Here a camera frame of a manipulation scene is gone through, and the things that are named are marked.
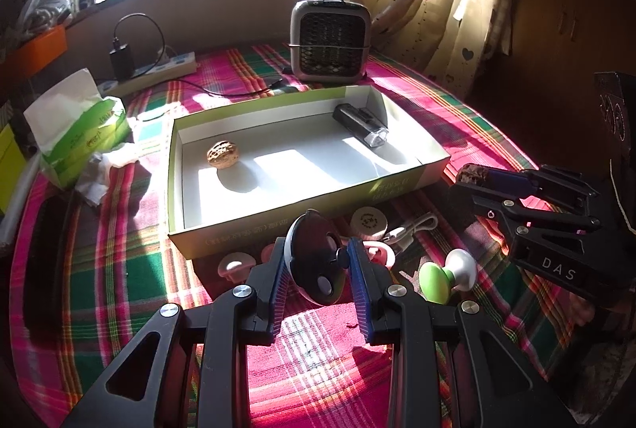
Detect black flashlight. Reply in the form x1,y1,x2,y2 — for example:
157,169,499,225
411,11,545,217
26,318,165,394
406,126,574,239
333,103,389,149

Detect pink hair claw clip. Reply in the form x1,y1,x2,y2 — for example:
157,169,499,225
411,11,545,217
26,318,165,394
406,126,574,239
365,243,397,269
217,253,256,282

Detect orange box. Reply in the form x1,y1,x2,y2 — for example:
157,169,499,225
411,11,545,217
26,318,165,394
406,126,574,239
0,25,68,83

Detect shallow green cardboard box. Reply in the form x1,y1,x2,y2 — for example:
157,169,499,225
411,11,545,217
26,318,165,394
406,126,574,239
166,84,452,260

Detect green and white knob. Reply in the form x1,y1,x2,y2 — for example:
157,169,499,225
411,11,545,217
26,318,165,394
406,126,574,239
418,249,479,304

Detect black charger cable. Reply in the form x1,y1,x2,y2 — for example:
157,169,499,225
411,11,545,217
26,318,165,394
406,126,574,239
113,13,299,98

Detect round white disc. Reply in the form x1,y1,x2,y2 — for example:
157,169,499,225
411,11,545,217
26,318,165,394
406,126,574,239
349,207,389,240

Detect green tissue pack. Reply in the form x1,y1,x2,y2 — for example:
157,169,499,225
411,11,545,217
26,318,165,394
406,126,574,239
24,68,132,190

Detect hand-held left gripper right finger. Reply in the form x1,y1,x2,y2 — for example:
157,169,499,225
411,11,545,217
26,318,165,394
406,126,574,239
346,236,587,428

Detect dark wooden cabinet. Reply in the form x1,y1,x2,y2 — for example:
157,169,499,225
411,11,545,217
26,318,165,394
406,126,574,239
512,0,636,111

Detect black charger adapter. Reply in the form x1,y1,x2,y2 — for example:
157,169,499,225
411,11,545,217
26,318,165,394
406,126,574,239
109,39,136,81

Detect white usb cable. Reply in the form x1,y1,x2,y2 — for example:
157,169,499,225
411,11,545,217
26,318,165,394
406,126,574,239
382,212,439,250

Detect cream heart print curtain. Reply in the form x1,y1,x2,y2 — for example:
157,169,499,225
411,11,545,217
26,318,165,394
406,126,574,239
350,0,518,98

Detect brown walnut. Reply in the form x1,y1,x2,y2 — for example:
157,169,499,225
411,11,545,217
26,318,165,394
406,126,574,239
206,140,240,169
456,163,490,186

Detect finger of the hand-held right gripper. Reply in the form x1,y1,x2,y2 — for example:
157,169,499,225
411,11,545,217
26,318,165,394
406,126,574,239
479,165,599,210
450,184,602,255

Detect grey desktop fan heater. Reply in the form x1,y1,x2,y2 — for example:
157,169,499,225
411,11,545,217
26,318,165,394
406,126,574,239
289,0,372,83

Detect plaid cloth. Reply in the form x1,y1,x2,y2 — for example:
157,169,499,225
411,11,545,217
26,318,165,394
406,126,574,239
10,43,612,428

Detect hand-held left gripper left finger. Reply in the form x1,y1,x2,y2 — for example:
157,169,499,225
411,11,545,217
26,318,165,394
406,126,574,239
60,236,294,428

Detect clear plastic bags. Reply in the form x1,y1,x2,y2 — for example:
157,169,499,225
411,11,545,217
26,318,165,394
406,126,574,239
20,0,73,31

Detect white power strip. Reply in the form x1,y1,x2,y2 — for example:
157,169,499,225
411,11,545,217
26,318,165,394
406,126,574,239
97,51,198,97

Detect yellow green box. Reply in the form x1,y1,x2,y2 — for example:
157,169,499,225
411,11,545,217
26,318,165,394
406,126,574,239
0,125,28,215

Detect crumpled white tissue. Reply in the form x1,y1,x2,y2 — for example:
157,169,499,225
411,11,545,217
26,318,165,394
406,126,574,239
74,142,145,207

